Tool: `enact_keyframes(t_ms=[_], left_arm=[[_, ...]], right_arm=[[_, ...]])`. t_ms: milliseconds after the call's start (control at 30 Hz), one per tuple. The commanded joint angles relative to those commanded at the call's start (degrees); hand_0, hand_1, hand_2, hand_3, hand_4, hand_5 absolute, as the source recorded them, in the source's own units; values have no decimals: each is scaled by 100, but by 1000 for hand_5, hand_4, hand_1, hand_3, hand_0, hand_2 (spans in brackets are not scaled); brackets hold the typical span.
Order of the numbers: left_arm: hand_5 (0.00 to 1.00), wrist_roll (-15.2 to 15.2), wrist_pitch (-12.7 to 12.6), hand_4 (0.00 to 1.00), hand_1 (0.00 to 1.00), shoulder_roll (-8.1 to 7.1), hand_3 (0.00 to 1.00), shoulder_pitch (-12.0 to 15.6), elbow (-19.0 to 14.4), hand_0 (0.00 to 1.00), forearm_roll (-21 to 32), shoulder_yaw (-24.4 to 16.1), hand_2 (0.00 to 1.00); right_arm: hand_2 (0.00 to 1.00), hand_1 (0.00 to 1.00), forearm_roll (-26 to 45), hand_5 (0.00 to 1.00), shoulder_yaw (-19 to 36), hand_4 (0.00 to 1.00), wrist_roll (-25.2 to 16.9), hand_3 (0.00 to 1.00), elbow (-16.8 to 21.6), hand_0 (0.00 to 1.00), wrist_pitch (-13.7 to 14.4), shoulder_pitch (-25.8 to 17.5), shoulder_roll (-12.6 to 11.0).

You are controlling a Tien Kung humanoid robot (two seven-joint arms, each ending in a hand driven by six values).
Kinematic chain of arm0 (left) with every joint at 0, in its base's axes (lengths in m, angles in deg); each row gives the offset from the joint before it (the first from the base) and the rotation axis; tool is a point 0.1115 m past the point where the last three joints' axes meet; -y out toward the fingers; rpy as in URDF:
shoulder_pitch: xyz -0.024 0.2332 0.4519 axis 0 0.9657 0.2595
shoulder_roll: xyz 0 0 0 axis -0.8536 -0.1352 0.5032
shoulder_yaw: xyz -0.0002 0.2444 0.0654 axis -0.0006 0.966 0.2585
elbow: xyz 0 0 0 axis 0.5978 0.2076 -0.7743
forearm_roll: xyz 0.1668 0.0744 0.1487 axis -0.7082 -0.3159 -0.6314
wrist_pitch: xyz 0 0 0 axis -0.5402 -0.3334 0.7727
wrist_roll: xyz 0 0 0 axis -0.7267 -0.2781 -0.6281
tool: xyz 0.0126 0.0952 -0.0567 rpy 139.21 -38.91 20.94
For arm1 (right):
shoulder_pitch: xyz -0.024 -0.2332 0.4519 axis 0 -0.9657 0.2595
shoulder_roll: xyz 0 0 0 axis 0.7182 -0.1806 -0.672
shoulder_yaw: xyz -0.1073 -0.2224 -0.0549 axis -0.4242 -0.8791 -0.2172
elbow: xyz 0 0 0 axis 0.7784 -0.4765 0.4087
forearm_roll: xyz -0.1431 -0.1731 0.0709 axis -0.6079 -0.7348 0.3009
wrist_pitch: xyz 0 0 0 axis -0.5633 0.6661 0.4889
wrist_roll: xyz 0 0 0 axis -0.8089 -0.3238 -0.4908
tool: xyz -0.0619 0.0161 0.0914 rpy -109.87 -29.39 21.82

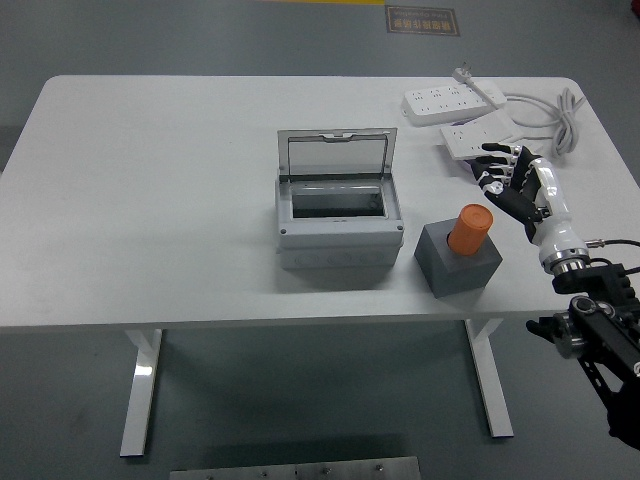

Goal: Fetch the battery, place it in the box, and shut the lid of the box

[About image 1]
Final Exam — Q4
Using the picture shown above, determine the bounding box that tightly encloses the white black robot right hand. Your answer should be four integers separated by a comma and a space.
468, 142, 591, 265

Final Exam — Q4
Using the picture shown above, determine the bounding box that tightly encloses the orange cylindrical battery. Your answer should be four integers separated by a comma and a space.
447, 203, 494, 257

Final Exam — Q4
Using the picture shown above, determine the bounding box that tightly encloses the grey electrical enclosure box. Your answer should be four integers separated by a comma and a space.
274, 169, 405, 272

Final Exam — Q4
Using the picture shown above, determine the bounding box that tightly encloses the transparent hinged box lid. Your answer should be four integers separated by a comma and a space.
277, 127, 399, 181

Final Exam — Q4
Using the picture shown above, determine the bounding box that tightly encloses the grey block with round hole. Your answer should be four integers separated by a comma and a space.
413, 218, 503, 300

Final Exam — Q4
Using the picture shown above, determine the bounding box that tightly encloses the short white power strip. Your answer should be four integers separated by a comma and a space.
439, 124, 501, 162

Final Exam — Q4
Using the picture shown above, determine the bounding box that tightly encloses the long white power strip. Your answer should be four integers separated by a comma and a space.
399, 82, 509, 127

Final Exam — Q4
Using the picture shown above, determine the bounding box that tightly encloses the white table leg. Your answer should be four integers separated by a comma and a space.
464, 318, 515, 439
119, 328, 164, 457

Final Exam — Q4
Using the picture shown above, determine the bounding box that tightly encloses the brown floor sign sticker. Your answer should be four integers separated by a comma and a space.
384, 5, 460, 37

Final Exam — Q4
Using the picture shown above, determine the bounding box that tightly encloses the grey metal plate with screws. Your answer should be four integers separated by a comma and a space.
169, 455, 420, 480

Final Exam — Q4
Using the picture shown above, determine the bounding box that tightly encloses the white power cable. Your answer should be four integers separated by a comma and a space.
502, 87, 587, 160

